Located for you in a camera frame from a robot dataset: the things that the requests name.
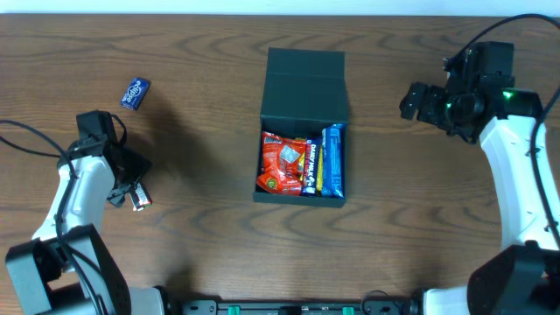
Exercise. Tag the blue Eclipse mint tin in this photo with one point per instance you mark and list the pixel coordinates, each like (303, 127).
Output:
(135, 93)

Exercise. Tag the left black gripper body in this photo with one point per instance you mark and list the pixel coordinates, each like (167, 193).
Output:
(135, 165)

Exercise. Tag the blue snack bar wrapper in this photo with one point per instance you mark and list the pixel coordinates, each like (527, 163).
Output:
(332, 185)

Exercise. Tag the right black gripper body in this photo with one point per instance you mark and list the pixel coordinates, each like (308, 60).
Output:
(423, 105)

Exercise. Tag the black cardboard box with lid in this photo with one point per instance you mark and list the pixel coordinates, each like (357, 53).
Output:
(304, 92)

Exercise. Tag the purple Dairy Milk chocolate bar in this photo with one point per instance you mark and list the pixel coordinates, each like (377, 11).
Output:
(311, 173)

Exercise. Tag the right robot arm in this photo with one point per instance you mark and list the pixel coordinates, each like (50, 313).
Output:
(524, 277)

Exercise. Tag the red snack packet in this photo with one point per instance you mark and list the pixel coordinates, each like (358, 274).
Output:
(281, 169)

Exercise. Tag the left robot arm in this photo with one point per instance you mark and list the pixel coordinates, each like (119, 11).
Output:
(66, 268)

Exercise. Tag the black mounting rail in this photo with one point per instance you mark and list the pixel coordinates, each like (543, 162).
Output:
(377, 306)

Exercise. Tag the yellow snack packet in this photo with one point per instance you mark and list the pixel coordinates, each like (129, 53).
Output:
(320, 185)

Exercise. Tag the green gum pack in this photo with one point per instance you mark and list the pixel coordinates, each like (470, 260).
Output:
(139, 197)

